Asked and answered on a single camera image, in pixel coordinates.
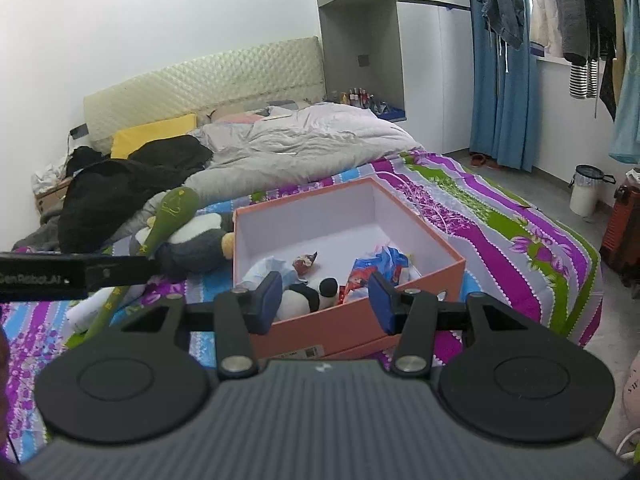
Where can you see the cream padded headboard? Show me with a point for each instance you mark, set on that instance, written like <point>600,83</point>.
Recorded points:
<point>285,70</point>

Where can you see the black garment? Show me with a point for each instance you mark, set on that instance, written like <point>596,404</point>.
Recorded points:
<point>103,196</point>

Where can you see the orange cardboard box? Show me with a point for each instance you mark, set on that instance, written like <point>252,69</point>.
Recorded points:
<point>340,224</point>

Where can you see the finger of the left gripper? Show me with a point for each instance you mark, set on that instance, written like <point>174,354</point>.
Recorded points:
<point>110,271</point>

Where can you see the blue plastic bag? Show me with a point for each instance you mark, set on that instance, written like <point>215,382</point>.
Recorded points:
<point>388,260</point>

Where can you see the white cylindrical bottle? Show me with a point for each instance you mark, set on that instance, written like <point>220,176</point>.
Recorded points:
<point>81,315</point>

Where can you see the colourful striped floral bedsheet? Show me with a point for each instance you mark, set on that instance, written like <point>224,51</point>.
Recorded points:
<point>512,251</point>

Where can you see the grey quilt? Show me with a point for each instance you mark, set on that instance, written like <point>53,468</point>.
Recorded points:
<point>283,148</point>

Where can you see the hanging clothes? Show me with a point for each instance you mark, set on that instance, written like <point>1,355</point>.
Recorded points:
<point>585,33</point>

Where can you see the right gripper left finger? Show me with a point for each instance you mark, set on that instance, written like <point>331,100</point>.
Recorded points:
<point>237,314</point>

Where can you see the grey white penguin plush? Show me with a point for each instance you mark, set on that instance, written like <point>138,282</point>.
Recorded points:
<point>201,245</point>

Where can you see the grey white wardrobe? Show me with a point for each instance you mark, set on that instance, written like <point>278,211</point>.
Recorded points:
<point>415,55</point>

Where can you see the small panda plush toy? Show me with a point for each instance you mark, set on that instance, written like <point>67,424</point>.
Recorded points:
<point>305,298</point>

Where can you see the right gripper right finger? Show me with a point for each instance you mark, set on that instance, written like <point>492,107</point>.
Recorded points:
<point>411,315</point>

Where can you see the yellow pillow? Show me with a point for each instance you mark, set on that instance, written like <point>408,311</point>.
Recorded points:
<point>129,140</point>

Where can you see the white trash bin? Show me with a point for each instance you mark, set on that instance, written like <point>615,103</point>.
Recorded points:
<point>585,188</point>

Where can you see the red snack packet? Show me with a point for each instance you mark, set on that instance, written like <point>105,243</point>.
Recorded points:
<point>304,263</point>

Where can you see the blue curtain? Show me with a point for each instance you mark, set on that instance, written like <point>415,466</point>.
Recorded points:
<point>505,120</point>

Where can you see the red brown suitcase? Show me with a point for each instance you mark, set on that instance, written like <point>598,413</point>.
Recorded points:
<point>620,243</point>

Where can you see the long green plush stick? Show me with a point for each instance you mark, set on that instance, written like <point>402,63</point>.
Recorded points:
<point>176,209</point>

